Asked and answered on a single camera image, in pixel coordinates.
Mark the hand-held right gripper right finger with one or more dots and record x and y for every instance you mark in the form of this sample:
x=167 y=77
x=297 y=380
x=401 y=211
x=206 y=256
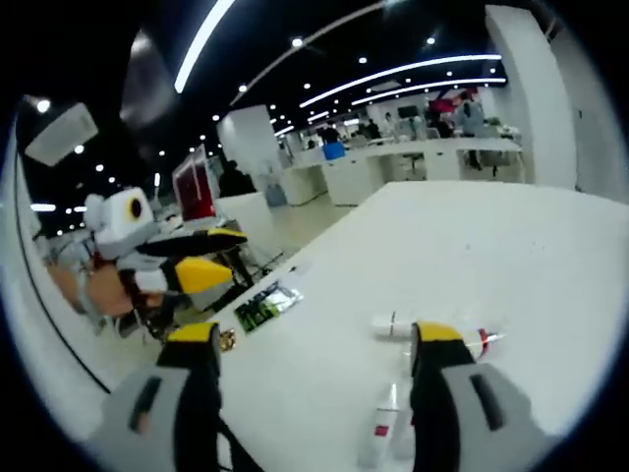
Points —
x=442 y=423

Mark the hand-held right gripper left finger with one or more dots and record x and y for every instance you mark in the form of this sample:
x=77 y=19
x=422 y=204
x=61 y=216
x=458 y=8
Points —
x=147 y=432

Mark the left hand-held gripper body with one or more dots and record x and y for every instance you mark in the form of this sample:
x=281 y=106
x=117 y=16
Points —
x=118 y=226

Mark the white skincare bottle red label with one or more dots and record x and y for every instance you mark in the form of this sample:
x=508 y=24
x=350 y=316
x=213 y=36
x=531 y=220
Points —
x=382 y=423

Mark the small gold skincare jar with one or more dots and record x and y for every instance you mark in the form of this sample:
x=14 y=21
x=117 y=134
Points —
x=227 y=341

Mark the green black skincare sachet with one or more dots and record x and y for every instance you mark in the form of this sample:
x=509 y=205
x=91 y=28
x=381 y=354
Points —
x=268 y=306

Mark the white skincare tube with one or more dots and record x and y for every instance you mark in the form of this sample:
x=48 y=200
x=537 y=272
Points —
x=390 y=327

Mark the water dispenser bottle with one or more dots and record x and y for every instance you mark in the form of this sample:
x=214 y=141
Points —
x=275 y=189

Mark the person's left hand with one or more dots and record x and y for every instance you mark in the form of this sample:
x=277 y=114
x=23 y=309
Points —
x=105 y=292

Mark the red display board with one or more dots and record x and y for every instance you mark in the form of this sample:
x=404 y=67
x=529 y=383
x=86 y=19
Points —
x=195 y=187

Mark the ceiling air conditioner unit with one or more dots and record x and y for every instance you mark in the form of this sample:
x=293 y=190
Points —
x=61 y=133

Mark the blue box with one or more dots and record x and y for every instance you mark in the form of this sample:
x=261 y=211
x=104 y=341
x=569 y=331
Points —
x=332 y=151

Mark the long white office desk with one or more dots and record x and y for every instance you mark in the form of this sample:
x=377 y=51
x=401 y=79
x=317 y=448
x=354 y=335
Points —
x=393 y=169

